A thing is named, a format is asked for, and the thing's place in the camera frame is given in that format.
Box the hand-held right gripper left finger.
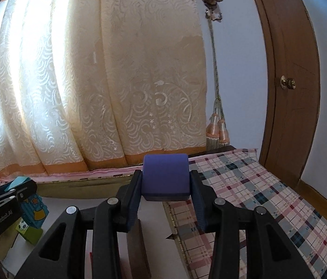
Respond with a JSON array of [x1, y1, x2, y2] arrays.
[[15, 169, 144, 279]]

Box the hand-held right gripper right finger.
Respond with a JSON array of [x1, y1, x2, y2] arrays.
[[189, 170, 318, 279]]

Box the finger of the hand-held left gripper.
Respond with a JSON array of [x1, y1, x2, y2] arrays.
[[0, 179, 38, 210]]

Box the teal toy block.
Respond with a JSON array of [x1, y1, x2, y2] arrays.
[[8, 176, 50, 228]]

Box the green football toy block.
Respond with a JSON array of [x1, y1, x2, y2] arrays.
[[15, 220, 44, 244]]

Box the purple small box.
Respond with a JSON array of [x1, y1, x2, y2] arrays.
[[141, 153, 192, 203]]

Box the golden metal tin tray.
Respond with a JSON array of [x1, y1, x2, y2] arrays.
[[34, 176, 194, 279]]

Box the brown small item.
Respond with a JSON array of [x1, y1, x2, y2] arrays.
[[127, 220, 153, 279]]

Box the wooden baseboard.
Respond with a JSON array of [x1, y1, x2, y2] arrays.
[[296, 179, 327, 220]]

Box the cream patterned curtain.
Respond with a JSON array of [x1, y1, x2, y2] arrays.
[[0, 0, 208, 178]]

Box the brass door knob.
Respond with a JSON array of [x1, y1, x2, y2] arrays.
[[280, 75, 296, 91]]

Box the brown wooden door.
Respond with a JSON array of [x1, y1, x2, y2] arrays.
[[245, 0, 321, 181]]

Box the bronze curtain tieback hook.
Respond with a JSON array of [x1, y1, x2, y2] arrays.
[[201, 0, 225, 24]]

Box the tasselled curtain tieback cord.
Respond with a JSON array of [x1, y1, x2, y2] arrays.
[[205, 20, 231, 152]]

